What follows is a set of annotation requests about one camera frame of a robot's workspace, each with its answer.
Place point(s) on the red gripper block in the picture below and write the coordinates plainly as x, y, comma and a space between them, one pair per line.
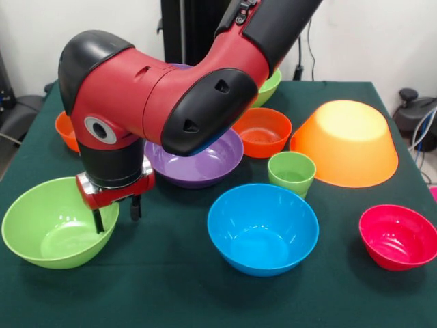
116, 194

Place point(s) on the green plastic bowl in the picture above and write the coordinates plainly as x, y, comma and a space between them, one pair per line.
269, 90
44, 232

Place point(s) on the purple plastic bowl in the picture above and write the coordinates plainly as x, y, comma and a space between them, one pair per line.
181, 66
205, 167

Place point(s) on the large orange plastic bowl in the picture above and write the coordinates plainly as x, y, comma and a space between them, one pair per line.
345, 153

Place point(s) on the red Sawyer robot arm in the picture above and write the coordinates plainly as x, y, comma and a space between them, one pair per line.
153, 102

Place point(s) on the orange-red plastic bowl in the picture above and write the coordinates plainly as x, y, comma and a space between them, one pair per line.
263, 143
66, 133

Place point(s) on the dark green tablecloth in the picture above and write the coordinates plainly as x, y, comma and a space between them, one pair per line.
218, 300

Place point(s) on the blue plastic bowl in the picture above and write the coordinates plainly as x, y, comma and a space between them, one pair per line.
263, 239

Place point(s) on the green plastic cup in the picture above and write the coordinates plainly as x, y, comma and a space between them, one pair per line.
304, 194
290, 177

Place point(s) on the pink plastic bowl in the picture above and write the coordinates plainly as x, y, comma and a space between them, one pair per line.
396, 242

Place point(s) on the black pedestal foot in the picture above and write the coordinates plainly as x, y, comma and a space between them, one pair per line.
409, 116
24, 112

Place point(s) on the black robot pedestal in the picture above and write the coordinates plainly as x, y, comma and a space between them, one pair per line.
191, 30

